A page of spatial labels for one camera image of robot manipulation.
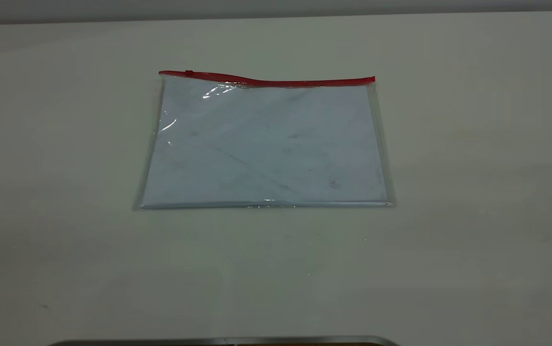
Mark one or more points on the white paper stack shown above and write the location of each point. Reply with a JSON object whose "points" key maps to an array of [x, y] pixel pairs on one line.
{"points": [[266, 154]]}

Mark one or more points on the clear zip bag red zipper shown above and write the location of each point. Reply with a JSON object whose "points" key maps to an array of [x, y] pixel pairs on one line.
{"points": [[266, 144]]}

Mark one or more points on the grey metal rim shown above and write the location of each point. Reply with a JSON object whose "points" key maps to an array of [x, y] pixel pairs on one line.
{"points": [[208, 342]]}

